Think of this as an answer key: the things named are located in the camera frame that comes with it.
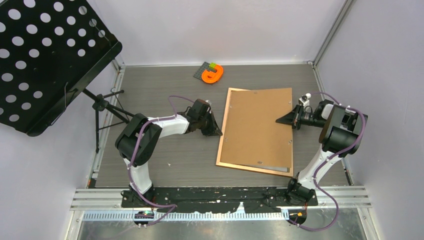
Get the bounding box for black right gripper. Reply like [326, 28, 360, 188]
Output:
[275, 104, 326, 131]

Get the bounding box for aluminium rail with ruler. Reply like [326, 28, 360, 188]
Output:
[70, 188, 372, 223]

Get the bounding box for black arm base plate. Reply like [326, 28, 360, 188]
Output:
[120, 187, 318, 214]

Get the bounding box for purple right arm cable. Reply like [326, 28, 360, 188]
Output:
[288, 91, 367, 232]

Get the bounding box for wooden picture frame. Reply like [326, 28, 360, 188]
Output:
[215, 87, 294, 178]

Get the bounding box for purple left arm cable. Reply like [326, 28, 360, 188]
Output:
[127, 95, 196, 228]

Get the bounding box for grey lego baseplate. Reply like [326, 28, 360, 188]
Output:
[193, 61, 214, 81]

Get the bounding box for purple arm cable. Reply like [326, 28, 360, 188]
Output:
[127, 95, 196, 228]
[288, 91, 367, 232]

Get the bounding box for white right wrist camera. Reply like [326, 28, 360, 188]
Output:
[298, 93, 312, 108]

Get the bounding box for green lego brick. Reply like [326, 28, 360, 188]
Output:
[208, 62, 217, 72]

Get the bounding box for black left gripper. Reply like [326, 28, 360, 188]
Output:
[198, 112, 223, 138]

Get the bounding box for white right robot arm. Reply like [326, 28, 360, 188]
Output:
[276, 99, 368, 206]

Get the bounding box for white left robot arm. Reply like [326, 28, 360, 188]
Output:
[115, 99, 223, 207]

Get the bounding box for black perforated music stand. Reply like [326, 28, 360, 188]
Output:
[0, 0, 131, 137]

